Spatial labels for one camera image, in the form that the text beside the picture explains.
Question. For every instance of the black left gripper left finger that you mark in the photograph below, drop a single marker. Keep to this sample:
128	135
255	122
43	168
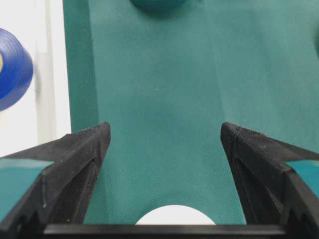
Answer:
51	183

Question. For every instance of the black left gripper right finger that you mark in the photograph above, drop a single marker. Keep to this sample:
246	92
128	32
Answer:
275	183

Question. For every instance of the blue tape roll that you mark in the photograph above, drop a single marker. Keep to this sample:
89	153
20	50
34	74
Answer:
16	72

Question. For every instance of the yellow tape roll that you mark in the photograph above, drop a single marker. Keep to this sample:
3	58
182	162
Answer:
315	38

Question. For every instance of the white tape roll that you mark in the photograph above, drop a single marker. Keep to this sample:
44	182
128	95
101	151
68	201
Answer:
175	215

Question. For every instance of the green tape roll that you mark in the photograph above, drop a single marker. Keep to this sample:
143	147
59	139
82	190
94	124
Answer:
163	9

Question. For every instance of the green table cloth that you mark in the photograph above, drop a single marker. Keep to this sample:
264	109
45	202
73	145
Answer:
165	86

